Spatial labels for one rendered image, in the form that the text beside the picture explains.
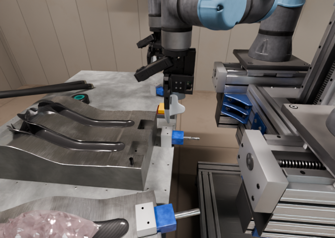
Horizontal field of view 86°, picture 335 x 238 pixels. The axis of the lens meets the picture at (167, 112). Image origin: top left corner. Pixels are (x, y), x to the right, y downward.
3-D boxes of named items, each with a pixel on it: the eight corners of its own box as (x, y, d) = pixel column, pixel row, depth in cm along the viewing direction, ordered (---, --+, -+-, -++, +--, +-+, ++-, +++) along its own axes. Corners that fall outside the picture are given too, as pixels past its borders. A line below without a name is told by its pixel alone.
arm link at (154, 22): (144, 16, 75) (156, 15, 81) (145, 28, 77) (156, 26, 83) (159, 17, 71) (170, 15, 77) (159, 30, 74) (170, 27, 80)
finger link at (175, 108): (184, 127, 52) (186, 94, 49) (163, 125, 52) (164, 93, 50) (184, 123, 55) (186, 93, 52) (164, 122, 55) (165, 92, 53)
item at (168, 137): (198, 140, 66) (200, 128, 63) (199, 149, 62) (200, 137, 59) (162, 137, 67) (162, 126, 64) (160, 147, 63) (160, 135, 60)
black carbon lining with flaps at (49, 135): (136, 124, 62) (133, 100, 57) (122, 160, 48) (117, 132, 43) (41, 119, 65) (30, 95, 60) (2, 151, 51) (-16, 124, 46)
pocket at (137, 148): (148, 151, 54) (148, 141, 52) (145, 165, 49) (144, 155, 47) (133, 150, 54) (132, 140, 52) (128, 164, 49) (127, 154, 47)
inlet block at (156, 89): (176, 97, 94) (176, 87, 91) (171, 101, 90) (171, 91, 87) (155, 91, 99) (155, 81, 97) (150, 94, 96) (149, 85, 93)
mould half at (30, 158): (157, 130, 70) (156, 100, 63) (143, 191, 48) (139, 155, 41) (36, 123, 74) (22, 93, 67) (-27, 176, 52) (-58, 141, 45)
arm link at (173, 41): (159, 32, 41) (163, 26, 48) (159, 52, 44) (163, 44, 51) (192, 32, 41) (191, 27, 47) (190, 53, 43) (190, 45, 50)
